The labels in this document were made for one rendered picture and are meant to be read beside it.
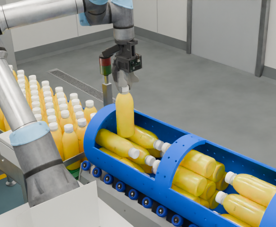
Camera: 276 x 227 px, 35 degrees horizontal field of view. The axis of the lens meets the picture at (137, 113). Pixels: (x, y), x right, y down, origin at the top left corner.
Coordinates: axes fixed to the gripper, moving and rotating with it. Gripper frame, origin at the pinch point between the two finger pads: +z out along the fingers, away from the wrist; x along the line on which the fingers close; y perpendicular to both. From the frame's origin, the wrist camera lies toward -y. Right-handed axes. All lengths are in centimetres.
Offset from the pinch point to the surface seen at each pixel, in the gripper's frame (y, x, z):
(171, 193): 36.3, -13.9, 24.6
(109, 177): -1.3, -9.9, 36.9
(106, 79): -54, 35, 20
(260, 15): -141, 336, 58
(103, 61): -53, 34, 10
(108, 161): 4.2, -14.0, 25.1
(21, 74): -104, 13, 23
